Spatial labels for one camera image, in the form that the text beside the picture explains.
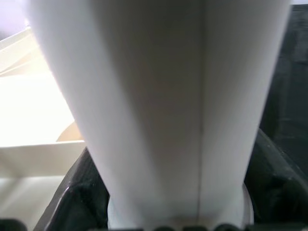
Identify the white plastic children table top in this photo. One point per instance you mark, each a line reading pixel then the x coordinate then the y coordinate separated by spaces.
pixel 29 108

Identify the white plastic table leg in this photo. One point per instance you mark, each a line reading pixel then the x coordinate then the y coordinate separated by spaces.
pixel 156 96

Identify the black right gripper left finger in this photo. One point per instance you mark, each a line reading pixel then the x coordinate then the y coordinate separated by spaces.
pixel 77 192

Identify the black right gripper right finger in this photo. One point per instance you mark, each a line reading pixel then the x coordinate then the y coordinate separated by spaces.
pixel 276 187

